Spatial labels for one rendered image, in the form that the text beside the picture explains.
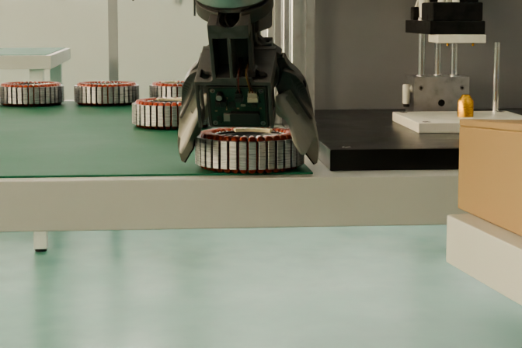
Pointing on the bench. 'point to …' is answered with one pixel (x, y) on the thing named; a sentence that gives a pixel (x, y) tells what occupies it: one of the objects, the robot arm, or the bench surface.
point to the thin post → (496, 76)
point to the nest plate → (444, 120)
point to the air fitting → (406, 95)
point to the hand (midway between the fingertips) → (249, 155)
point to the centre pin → (465, 106)
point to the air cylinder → (436, 92)
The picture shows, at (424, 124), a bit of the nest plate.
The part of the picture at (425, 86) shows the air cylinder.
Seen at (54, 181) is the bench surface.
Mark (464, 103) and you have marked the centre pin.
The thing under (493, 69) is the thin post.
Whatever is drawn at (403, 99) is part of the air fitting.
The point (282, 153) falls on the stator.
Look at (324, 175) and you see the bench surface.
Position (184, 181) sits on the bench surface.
